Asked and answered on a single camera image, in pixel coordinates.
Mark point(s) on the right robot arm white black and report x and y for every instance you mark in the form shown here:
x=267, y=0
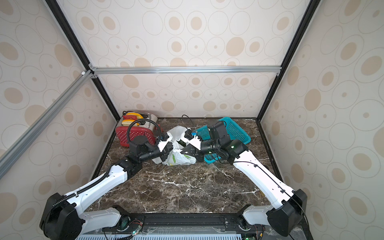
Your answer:
x=287, y=206

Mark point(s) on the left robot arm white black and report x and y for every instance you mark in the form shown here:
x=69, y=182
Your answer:
x=65, y=216

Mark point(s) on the teal plastic basket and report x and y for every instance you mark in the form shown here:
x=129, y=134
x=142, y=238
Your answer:
x=234, y=130

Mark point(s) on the white plastic bag lemon print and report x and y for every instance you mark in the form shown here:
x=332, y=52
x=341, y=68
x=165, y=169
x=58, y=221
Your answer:
x=175, y=157

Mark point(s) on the horizontal aluminium frame bar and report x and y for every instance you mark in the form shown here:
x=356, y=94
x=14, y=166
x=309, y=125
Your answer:
x=188, y=70

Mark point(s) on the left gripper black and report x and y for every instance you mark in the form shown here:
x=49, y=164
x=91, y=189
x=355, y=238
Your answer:
x=166, y=150

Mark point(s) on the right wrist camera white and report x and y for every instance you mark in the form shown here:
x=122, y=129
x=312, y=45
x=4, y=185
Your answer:
x=192, y=138

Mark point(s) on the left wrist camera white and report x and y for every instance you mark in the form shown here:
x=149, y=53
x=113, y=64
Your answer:
x=166, y=138

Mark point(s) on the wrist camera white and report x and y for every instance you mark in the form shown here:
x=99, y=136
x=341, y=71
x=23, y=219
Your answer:
x=166, y=138
x=192, y=138

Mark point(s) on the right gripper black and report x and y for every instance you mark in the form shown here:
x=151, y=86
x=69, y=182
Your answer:
x=195, y=148

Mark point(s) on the diagonal aluminium frame bar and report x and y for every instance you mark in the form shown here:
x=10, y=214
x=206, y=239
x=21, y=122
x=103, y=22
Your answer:
x=27, y=138

